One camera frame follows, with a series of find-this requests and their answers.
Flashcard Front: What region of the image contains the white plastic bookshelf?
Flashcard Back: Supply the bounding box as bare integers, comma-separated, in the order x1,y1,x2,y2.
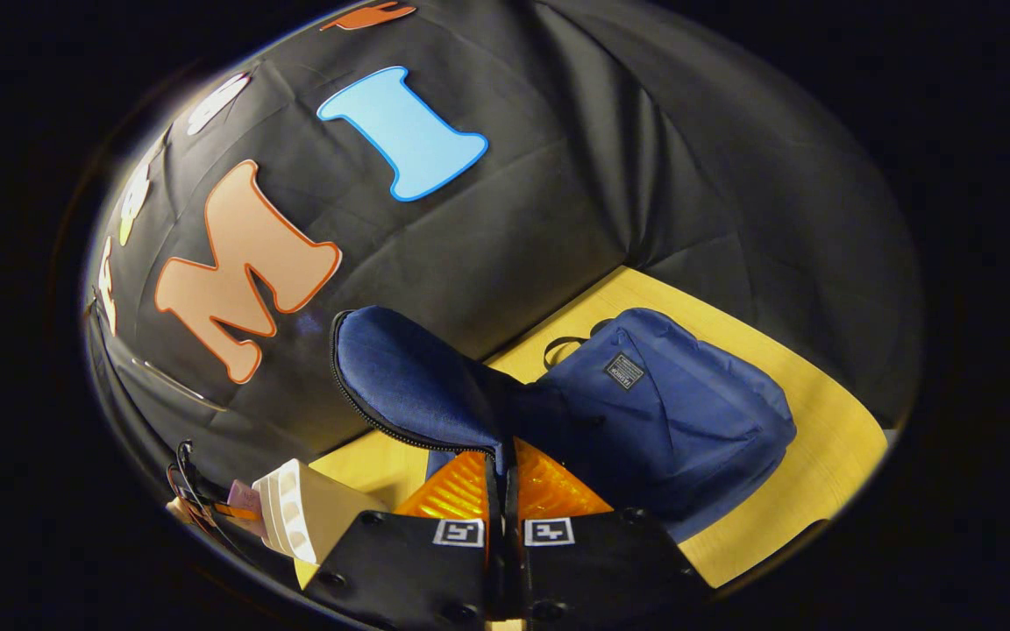
251,458,389,566

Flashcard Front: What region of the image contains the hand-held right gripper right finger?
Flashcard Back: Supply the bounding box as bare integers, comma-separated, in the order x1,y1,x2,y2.
503,436,716,627

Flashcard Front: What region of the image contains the black backdrop cloth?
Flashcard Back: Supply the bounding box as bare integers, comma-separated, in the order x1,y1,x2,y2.
84,0,922,492

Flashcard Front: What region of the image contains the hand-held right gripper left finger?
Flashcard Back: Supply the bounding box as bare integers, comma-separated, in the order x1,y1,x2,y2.
302,450,501,627

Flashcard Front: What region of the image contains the blue schoolbag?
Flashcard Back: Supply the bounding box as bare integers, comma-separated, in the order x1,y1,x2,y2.
330,305,797,544

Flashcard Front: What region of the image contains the pink cover book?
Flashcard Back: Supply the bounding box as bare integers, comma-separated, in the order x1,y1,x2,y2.
226,479,265,520

